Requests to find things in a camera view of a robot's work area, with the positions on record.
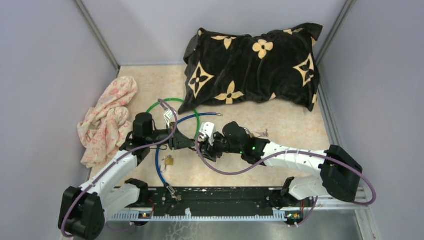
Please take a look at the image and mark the green cable lock loop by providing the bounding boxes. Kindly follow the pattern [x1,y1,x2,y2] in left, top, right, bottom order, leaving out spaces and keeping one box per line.
[146,97,201,137]

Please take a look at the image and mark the black Kaijing padlock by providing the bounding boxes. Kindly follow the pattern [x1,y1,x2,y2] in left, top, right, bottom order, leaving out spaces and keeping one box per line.
[189,142,203,154]

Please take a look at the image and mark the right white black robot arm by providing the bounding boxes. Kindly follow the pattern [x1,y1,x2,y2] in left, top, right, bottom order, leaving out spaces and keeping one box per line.
[195,121,363,206]

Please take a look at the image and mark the small brass padlock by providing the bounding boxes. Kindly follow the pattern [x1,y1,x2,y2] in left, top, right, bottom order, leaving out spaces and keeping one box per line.
[161,155,174,173]

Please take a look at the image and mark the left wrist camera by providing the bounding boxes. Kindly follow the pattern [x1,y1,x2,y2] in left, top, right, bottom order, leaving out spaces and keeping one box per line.
[163,109,174,128]

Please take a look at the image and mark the pink floral white cloth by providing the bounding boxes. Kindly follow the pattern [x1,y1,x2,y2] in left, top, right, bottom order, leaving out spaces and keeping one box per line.
[77,76,139,168]

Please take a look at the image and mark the black pillow with beige flowers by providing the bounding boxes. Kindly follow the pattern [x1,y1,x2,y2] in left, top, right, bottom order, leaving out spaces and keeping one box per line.
[178,23,323,114]

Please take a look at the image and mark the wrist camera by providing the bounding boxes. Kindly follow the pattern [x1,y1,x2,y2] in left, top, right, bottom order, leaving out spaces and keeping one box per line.
[199,122,217,144]
[163,109,174,128]

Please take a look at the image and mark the blue cable lock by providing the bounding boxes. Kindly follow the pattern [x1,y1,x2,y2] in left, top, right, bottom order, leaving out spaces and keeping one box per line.
[155,112,223,188]

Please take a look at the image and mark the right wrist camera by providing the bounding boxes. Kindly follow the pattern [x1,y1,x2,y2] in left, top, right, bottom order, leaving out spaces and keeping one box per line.
[199,122,217,144]

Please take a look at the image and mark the aluminium frame rail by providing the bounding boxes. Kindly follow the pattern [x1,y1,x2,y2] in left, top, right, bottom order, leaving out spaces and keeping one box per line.
[67,187,370,220]

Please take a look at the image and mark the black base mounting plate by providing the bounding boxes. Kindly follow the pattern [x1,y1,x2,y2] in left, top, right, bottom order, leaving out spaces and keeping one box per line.
[143,187,316,220]

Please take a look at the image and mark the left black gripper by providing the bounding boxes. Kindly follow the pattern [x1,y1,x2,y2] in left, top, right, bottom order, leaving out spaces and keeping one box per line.
[146,122,196,151]

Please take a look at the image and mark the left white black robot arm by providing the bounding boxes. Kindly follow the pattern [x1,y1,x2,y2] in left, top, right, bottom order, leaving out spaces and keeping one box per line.
[58,112,195,240]

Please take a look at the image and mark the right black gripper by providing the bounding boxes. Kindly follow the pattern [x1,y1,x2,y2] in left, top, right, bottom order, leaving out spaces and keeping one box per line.
[199,131,243,162]

